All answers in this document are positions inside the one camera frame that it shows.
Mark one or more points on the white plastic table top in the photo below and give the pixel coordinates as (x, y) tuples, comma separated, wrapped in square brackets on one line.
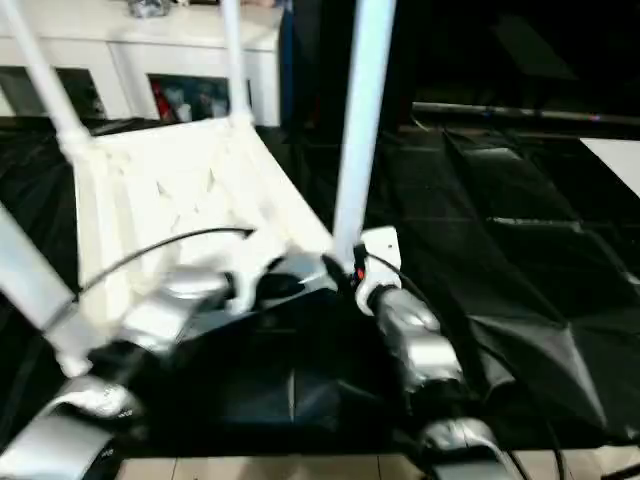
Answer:
[(175, 190)]

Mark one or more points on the white plastic table leg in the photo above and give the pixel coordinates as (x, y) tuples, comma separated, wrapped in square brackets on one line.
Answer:
[(362, 125), (35, 280), (45, 75), (235, 60)]

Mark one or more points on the black work surface mat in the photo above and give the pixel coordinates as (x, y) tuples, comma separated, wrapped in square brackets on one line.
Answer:
[(500, 225)]

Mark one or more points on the red white bottle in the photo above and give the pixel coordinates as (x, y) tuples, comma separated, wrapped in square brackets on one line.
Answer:
[(161, 102)]

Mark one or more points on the dark grey tube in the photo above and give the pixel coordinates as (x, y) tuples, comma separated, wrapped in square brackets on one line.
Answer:
[(525, 114)]

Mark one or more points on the black backdrop cloth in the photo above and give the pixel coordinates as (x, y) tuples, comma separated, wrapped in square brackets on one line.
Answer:
[(475, 50)]

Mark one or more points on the white glass-door cabinet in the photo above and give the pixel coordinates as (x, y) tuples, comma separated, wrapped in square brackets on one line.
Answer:
[(125, 45)]

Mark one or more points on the grey patterned bundle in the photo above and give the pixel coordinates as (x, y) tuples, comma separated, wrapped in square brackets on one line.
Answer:
[(146, 7)]

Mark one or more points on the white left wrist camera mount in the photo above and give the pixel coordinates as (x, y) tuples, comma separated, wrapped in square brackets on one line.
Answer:
[(250, 280)]

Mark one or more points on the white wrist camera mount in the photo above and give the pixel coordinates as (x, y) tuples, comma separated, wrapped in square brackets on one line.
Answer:
[(250, 280), (382, 245)]

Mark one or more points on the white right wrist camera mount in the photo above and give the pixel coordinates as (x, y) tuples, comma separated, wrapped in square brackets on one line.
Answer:
[(382, 245)]

